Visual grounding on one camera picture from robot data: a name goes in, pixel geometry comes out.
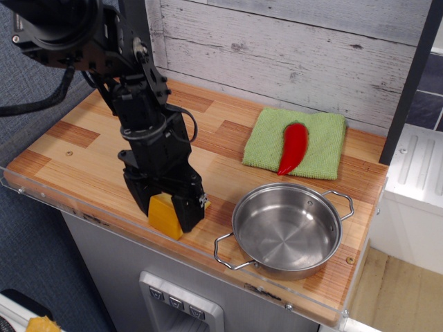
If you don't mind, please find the yellow wedge butter dish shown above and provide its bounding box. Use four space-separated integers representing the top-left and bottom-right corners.
147 192 212 241

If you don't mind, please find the green microfiber cloth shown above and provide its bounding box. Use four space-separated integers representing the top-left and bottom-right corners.
242 108 346 180

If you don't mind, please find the yellow sponge piece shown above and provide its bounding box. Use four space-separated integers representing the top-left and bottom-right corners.
25 316 62 332

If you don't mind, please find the stainless steel pot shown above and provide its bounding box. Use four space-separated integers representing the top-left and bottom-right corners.
214 183 354 280

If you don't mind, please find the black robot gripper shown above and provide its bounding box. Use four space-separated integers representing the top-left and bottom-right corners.
118 111 206 233

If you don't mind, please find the red chili pepper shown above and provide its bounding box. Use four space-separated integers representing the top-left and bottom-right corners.
277 122 309 176

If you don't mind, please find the white ridged side counter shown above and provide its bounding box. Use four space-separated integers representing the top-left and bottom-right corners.
369 124 442 273

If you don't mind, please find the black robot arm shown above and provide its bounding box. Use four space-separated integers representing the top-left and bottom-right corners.
1 1 207 232

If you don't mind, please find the clear acrylic table guard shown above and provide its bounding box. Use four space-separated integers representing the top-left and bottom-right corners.
1 169 369 331

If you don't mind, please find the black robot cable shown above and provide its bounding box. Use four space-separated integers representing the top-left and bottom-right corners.
0 65 76 118

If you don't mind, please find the dark grey right post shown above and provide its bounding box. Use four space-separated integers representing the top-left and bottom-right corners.
379 0 442 165

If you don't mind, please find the grey cabinet with dispenser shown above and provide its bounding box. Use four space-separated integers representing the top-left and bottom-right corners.
63 213 319 331

